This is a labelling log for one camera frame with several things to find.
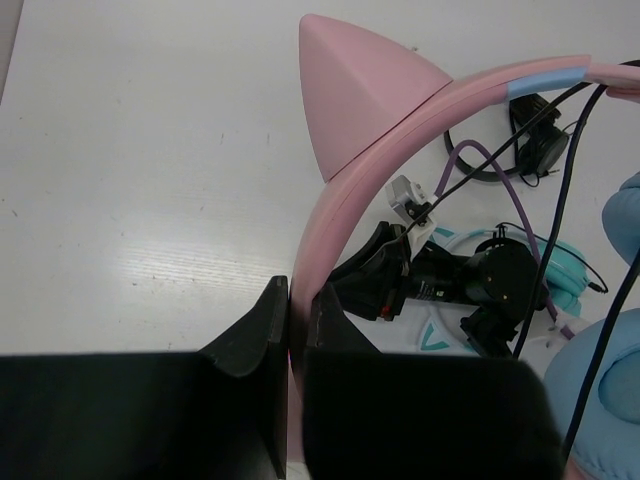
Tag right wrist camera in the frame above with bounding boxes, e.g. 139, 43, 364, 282
385, 175, 437, 260

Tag black headphone audio cable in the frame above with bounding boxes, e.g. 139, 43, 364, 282
374, 59, 640, 451

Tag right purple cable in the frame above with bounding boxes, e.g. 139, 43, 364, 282
435, 139, 576, 341

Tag pink blue cat-ear headphones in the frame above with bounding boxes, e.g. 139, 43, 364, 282
290, 14, 639, 479

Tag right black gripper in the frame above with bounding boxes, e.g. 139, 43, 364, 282
302, 221, 565, 479

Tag white teal cat-ear headphones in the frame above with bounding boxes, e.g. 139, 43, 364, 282
399, 224, 609, 359

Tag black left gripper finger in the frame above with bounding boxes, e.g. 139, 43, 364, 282
1, 276, 289, 479

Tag black headphones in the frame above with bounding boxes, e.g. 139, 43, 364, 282
442, 93, 571, 189

